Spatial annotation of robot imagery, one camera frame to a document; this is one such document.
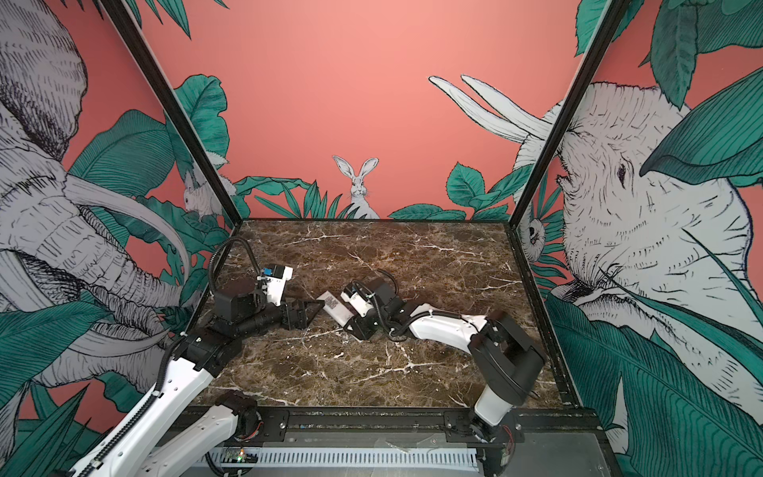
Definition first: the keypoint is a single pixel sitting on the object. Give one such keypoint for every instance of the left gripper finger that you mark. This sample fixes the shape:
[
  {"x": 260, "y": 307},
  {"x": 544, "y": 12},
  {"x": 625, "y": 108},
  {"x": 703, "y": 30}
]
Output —
[
  {"x": 303, "y": 321},
  {"x": 310, "y": 306}
]

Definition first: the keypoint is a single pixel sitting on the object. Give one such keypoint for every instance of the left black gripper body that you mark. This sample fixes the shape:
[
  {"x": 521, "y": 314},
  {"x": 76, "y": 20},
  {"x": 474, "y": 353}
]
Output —
[{"x": 265, "y": 319}]

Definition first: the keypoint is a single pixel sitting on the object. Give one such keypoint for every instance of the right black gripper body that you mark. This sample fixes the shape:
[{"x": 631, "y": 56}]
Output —
[{"x": 373, "y": 323}]

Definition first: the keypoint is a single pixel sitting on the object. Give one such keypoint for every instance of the white remote control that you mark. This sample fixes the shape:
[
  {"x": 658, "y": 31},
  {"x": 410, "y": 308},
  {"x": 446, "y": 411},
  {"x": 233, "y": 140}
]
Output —
[{"x": 336, "y": 309}]

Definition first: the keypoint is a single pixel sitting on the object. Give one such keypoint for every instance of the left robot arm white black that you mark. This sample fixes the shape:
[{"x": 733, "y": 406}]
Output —
[{"x": 186, "y": 370}]

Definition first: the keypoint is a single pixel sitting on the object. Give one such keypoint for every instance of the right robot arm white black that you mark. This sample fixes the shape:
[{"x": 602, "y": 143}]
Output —
[{"x": 505, "y": 355}]

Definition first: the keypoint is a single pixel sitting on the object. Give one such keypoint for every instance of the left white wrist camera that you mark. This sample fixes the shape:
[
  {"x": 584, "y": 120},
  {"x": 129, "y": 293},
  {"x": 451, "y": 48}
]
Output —
[{"x": 272, "y": 281}]

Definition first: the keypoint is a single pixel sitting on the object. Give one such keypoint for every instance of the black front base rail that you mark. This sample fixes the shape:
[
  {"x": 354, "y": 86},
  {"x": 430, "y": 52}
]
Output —
[{"x": 458, "y": 424}]

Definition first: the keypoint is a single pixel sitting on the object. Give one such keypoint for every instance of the white slotted cable duct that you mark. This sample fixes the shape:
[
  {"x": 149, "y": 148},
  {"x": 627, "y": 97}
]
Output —
[{"x": 462, "y": 459}]

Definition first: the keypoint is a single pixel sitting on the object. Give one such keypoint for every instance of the left black frame post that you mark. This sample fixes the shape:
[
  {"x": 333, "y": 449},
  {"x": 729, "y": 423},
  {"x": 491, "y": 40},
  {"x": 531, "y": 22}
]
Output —
[{"x": 125, "y": 25}]

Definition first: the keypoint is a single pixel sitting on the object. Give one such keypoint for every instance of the black frame post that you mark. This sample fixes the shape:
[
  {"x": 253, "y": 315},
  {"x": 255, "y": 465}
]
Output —
[
  {"x": 606, "y": 28},
  {"x": 125, "y": 25}
]

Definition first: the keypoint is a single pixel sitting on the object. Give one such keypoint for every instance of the right black frame post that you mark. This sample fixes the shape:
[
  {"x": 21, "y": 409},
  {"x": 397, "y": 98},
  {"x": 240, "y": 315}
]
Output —
[{"x": 606, "y": 28}]

